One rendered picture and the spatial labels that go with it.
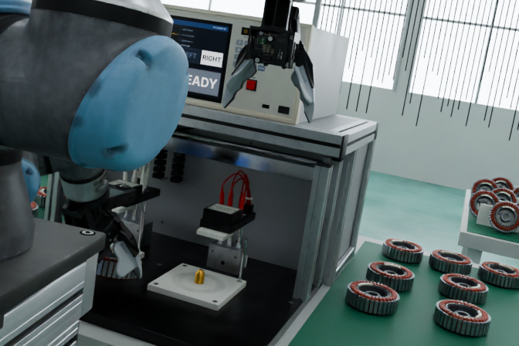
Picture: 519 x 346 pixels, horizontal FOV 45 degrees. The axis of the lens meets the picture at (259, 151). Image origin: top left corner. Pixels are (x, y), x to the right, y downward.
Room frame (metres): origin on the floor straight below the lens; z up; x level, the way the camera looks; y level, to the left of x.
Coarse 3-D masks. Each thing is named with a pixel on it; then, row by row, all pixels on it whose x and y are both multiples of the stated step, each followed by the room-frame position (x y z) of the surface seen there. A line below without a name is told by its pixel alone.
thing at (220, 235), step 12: (216, 204) 1.29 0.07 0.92; (204, 216) 1.25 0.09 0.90; (216, 216) 1.24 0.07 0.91; (228, 216) 1.23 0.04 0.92; (240, 216) 1.28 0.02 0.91; (252, 216) 1.34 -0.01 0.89; (204, 228) 1.24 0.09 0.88; (216, 228) 1.24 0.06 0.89; (228, 228) 1.23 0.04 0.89; (240, 228) 1.32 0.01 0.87; (228, 240) 1.33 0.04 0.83; (240, 240) 1.32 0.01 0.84
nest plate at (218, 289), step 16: (176, 272) 1.23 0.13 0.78; (192, 272) 1.25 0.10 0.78; (208, 272) 1.26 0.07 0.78; (160, 288) 1.14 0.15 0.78; (176, 288) 1.15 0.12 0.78; (192, 288) 1.16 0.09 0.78; (208, 288) 1.17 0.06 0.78; (224, 288) 1.19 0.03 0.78; (240, 288) 1.21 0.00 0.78; (208, 304) 1.11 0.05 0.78; (224, 304) 1.13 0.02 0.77
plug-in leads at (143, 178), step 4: (148, 164) 1.41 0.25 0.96; (140, 168) 1.44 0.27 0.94; (148, 168) 1.41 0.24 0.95; (124, 172) 1.40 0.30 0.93; (136, 172) 1.39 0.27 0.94; (140, 172) 1.44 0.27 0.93; (148, 172) 1.41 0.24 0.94; (124, 176) 1.40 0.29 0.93; (132, 176) 1.39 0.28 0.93; (136, 176) 1.39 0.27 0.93; (140, 176) 1.44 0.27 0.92; (144, 176) 1.39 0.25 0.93; (148, 176) 1.41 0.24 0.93; (124, 180) 1.40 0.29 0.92; (132, 180) 1.38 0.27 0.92; (136, 180) 1.42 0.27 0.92; (140, 180) 1.44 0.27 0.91; (144, 180) 1.41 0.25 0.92; (140, 184) 1.38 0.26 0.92; (144, 184) 1.41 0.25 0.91; (144, 188) 1.41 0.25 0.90
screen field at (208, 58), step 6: (186, 48) 1.37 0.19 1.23; (186, 54) 1.37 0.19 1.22; (192, 54) 1.36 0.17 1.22; (198, 54) 1.36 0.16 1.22; (204, 54) 1.35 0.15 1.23; (210, 54) 1.35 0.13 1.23; (216, 54) 1.34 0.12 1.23; (222, 54) 1.34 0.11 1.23; (192, 60) 1.36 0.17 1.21; (198, 60) 1.36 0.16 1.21; (204, 60) 1.35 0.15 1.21; (210, 60) 1.35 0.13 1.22; (216, 60) 1.34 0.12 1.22
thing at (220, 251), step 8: (216, 240) 1.35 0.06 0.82; (224, 240) 1.36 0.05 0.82; (216, 248) 1.32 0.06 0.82; (224, 248) 1.31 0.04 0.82; (232, 248) 1.31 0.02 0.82; (240, 248) 1.32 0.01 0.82; (248, 248) 1.34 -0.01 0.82; (208, 256) 1.32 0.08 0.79; (216, 256) 1.31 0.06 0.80; (224, 256) 1.31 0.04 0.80; (232, 256) 1.30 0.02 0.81; (240, 256) 1.30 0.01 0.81; (208, 264) 1.32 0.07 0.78; (216, 264) 1.31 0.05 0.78; (224, 264) 1.31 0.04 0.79; (232, 264) 1.30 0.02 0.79; (232, 272) 1.30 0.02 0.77
